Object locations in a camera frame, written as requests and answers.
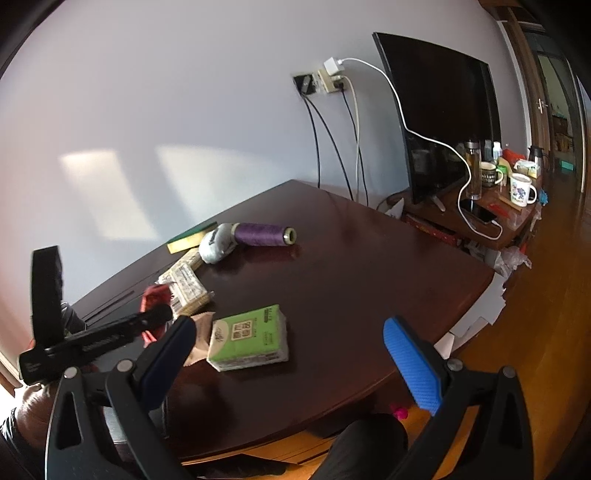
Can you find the beige sachet packet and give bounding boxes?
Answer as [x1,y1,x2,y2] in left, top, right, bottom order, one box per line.
[183,312,214,367]

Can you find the white rolled sock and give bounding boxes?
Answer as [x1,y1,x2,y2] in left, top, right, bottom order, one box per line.
[198,223,238,265]

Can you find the white patterned mug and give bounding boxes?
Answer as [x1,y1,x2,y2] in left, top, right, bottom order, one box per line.
[510,173,538,208]

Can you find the black mug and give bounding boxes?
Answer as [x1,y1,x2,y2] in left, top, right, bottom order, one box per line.
[481,162,505,188]

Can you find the purple thread spool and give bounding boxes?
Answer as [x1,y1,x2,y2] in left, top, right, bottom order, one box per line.
[231,222,297,246]

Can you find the yellow green sponge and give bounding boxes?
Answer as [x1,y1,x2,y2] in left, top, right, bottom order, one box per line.
[166,221,217,254]

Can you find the smartphone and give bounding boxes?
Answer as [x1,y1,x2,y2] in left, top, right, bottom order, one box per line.
[469,202,497,225]

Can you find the cracker packet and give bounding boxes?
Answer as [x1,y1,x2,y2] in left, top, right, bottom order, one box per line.
[177,248,204,270]
[156,261,213,318]

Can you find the white charger with cable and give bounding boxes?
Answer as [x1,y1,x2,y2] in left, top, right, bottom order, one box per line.
[322,56,505,241]

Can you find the dark power cables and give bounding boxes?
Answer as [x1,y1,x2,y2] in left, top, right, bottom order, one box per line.
[299,87,371,206]

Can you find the red wet wipes packet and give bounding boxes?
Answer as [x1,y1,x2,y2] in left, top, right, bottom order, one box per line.
[140,284,172,348]

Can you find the wall power outlet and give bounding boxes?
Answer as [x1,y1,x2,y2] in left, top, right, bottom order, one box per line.
[291,69,346,96]

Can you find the glass bottle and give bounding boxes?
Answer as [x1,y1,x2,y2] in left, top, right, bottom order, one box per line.
[465,140,482,200]

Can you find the green tissue pack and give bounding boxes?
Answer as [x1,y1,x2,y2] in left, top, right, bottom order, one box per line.
[206,304,288,372]

